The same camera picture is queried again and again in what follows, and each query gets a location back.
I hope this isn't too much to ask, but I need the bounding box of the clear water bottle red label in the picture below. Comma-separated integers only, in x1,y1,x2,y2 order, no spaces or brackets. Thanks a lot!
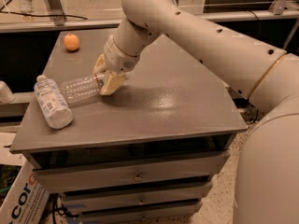
60,73,105,105

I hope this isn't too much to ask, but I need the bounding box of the metal frame rail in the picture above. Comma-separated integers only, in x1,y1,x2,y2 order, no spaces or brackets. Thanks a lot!
0,0,299,34

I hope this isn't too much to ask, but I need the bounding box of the white cardboard box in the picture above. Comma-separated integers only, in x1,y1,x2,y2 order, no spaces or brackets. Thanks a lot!
0,161,50,224

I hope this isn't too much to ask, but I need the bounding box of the grey drawer cabinet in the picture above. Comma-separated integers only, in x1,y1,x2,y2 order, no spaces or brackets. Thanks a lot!
11,37,246,224

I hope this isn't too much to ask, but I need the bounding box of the white cylinder object left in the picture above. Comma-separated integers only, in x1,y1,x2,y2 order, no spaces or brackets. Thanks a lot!
0,80,15,104

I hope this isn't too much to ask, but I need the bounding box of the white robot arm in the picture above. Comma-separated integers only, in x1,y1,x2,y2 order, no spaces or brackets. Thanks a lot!
94,0,299,224

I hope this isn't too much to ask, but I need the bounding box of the blue label plastic bottle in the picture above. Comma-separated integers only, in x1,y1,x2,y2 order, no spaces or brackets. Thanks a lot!
34,75,73,129

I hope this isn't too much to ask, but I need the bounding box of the orange fruit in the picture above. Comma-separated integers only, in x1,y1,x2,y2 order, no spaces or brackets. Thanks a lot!
64,34,79,51

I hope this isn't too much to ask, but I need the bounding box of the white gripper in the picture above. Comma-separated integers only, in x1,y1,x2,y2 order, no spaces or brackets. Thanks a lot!
93,35,140,96

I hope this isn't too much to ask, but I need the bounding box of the black cable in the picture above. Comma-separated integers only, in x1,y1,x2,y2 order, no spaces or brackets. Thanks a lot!
0,10,90,21

